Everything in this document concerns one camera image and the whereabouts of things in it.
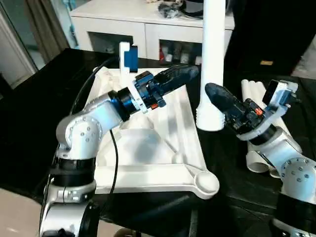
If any white cabinet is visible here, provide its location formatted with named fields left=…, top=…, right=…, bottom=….
left=70, top=2, right=235, bottom=66

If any white plastic table top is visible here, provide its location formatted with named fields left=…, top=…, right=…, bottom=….
left=91, top=66, right=220, bottom=200

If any black bundle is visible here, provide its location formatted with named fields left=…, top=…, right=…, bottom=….
left=158, top=2, right=185, bottom=19

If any dark helmet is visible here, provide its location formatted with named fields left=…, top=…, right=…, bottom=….
left=182, top=0, right=234, bottom=19

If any black cabinet gold label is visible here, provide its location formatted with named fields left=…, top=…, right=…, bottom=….
left=231, top=0, right=316, bottom=79

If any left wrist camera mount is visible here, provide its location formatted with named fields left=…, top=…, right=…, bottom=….
left=119, top=41, right=149, bottom=115

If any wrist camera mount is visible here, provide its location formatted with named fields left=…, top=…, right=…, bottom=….
left=237, top=79, right=299, bottom=141
left=119, top=41, right=149, bottom=115

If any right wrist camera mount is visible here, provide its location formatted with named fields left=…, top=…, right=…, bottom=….
left=237, top=79, right=299, bottom=141

